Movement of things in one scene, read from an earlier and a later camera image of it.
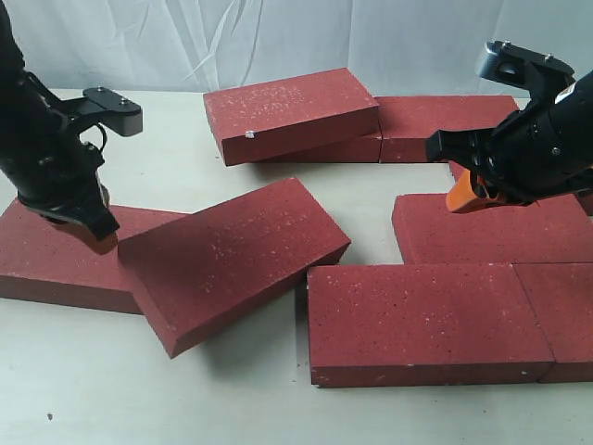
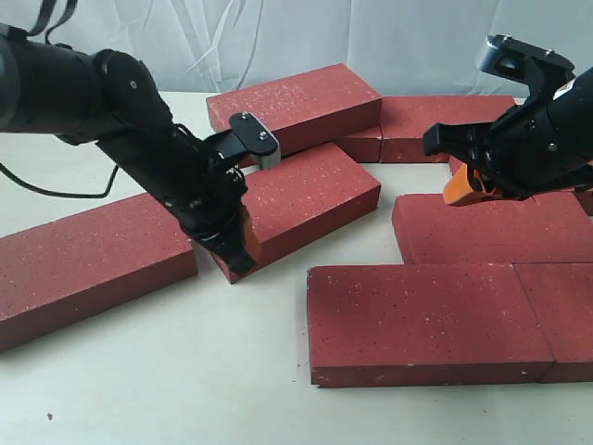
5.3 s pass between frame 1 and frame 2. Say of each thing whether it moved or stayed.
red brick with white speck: stayed
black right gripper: stayed
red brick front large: stayed
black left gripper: moved
